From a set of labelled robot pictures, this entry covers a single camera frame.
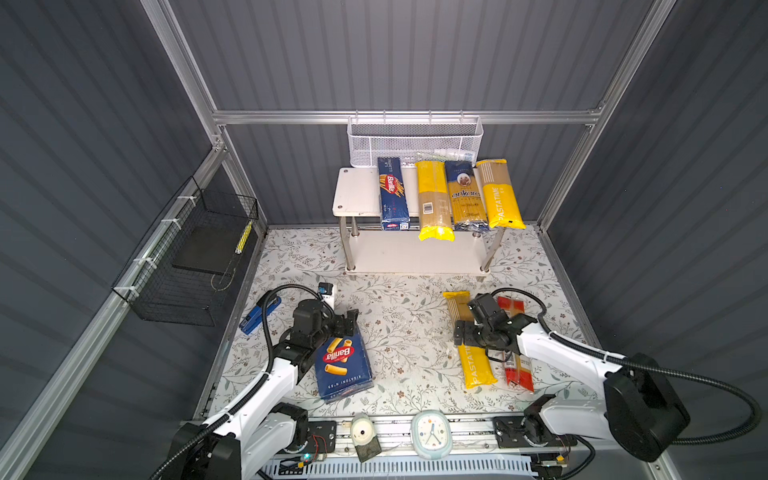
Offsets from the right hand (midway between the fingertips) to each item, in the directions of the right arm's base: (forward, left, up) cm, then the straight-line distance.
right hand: (470, 336), depth 88 cm
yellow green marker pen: (+17, +63, +26) cm, 70 cm away
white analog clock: (-25, +14, 0) cm, 29 cm away
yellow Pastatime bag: (-7, 0, 0) cm, 7 cm away
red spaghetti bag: (-10, -11, 0) cm, 15 cm away
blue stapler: (+6, +66, +2) cm, 66 cm away
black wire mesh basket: (+5, +74, +27) cm, 79 cm away
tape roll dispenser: (-27, +30, +5) cm, 40 cm away
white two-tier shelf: (+31, +32, +4) cm, 45 cm away
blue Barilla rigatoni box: (-10, +36, +4) cm, 38 cm away
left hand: (+5, +38, +9) cm, 39 cm away
